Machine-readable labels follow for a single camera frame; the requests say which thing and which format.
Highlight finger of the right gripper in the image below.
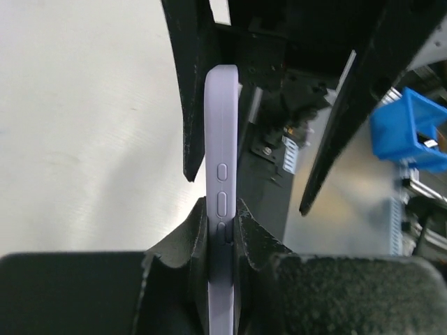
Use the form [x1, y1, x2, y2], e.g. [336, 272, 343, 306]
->
[161, 0, 219, 182]
[299, 1, 446, 215]

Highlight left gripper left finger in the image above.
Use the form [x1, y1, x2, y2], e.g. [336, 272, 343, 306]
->
[1, 199, 209, 334]

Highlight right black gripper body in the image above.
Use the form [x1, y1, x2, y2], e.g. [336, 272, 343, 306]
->
[216, 1, 385, 84]

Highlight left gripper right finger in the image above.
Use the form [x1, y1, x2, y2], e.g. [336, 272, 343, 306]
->
[233, 200, 446, 334]

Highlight phone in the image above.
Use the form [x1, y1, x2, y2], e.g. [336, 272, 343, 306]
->
[204, 65, 239, 334]

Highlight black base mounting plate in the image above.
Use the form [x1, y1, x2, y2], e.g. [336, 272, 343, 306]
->
[237, 80, 339, 252]

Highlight blue plastic bin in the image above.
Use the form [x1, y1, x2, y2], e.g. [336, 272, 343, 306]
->
[369, 87, 446, 173]

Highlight right white cable duct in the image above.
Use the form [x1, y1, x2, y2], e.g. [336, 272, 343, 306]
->
[282, 135, 310, 175]

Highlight aluminium rail extrusion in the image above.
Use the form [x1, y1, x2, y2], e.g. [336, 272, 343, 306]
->
[378, 88, 446, 260]

